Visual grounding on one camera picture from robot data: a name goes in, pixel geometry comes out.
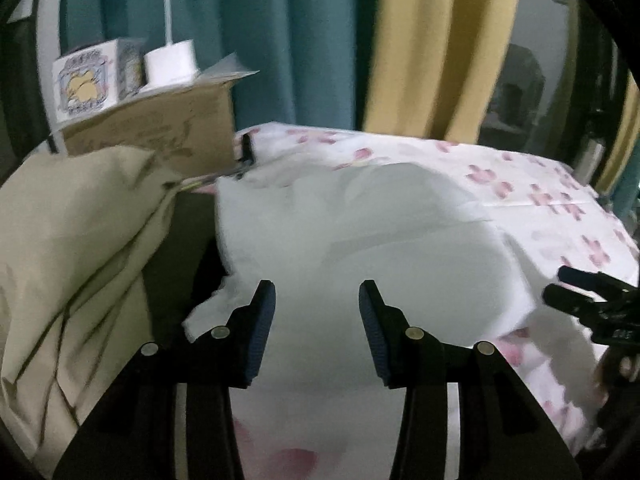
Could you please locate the white garment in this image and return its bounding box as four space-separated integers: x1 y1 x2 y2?
184 164 598 398

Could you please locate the right hand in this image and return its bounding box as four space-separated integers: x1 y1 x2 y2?
593 347 639 402

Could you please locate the floral pink white bedsheet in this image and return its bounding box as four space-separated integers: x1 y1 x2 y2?
232 124 638 479

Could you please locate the steel thermos cup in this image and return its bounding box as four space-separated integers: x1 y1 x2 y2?
574 139 604 182

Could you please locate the yellow curtain right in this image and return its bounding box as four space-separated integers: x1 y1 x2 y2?
596 74 639 195

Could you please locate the yellow curtain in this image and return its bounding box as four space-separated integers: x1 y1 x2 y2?
596 74 639 195
363 0 518 144

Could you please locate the beige cloth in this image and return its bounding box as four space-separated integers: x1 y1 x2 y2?
1 146 180 477

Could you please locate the yellow curtain left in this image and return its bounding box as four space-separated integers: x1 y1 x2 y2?
363 0 518 144

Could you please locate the cardboard box left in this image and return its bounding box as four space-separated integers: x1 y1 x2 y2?
61 53 256 177

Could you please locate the printed white carton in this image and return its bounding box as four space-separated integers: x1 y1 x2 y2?
52 38 144 122

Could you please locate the teal curtain left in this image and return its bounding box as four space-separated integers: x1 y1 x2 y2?
60 0 376 129

